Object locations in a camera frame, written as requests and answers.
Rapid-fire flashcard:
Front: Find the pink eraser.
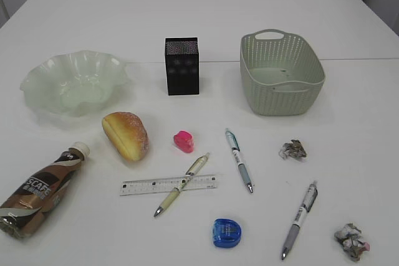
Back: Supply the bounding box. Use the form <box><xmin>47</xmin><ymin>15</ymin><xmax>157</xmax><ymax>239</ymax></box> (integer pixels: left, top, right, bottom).
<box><xmin>173</xmin><ymin>130</ymin><xmax>194</xmax><ymax>153</ymax></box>

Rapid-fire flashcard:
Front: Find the golden sugared bread roll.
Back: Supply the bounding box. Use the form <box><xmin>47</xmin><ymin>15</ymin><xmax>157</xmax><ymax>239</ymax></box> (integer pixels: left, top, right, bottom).
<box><xmin>102</xmin><ymin>112</ymin><xmax>149</xmax><ymax>161</ymax></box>

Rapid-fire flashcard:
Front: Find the paper ball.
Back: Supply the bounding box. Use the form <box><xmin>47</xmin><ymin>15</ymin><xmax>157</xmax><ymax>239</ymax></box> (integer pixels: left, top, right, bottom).
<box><xmin>334</xmin><ymin>223</ymin><xmax>370</xmax><ymax>262</ymax></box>
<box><xmin>279</xmin><ymin>140</ymin><xmax>307</xmax><ymax>160</ymax></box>

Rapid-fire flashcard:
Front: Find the brown Nescafe coffee bottle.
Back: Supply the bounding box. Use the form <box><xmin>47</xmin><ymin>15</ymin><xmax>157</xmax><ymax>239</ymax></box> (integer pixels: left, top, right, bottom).
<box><xmin>1</xmin><ymin>142</ymin><xmax>90</xmax><ymax>239</ymax></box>

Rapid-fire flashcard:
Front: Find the blue grey ballpoint pen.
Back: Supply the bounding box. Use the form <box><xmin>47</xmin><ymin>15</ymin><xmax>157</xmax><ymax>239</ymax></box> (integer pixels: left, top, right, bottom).
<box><xmin>225</xmin><ymin>128</ymin><xmax>254</xmax><ymax>194</ymax></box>

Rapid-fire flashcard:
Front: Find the cream green ballpoint pen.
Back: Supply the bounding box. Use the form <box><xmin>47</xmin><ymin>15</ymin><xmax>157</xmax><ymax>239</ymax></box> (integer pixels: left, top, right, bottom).
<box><xmin>153</xmin><ymin>153</ymin><xmax>209</xmax><ymax>217</ymax></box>

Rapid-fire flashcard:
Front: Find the black square pen holder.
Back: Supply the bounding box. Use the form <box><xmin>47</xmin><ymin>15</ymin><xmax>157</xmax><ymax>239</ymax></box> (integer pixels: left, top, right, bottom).
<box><xmin>165</xmin><ymin>37</ymin><xmax>200</xmax><ymax>96</ymax></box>

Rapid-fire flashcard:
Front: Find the green plastic woven basket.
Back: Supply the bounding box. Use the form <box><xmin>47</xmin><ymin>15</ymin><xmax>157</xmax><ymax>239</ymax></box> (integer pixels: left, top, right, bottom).
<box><xmin>240</xmin><ymin>29</ymin><xmax>325</xmax><ymax>116</ymax></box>

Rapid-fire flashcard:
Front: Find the pale green wavy glass plate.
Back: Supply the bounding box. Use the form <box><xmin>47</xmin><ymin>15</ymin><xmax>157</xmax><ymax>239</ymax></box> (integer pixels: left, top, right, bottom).
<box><xmin>19</xmin><ymin>50</ymin><xmax>129</xmax><ymax>115</ymax></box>

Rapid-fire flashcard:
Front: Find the grey white ballpoint pen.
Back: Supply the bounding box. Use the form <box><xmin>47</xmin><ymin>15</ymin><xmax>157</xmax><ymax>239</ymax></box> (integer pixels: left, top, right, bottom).
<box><xmin>281</xmin><ymin>181</ymin><xmax>318</xmax><ymax>260</ymax></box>

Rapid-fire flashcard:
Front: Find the clear plastic ruler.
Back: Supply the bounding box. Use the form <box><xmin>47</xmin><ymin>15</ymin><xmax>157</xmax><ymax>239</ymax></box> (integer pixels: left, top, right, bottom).
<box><xmin>120</xmin><ymin>174</ymin><xmax>219</xmax><ymax>196</ymax></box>

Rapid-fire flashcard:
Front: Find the blue correction tape dispenser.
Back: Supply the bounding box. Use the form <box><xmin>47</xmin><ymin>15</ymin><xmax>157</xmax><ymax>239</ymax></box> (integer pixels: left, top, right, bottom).
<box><xmin>213</xmin><ymin>218</ymin><xmax>242</xmax><ymax>249</ymax></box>

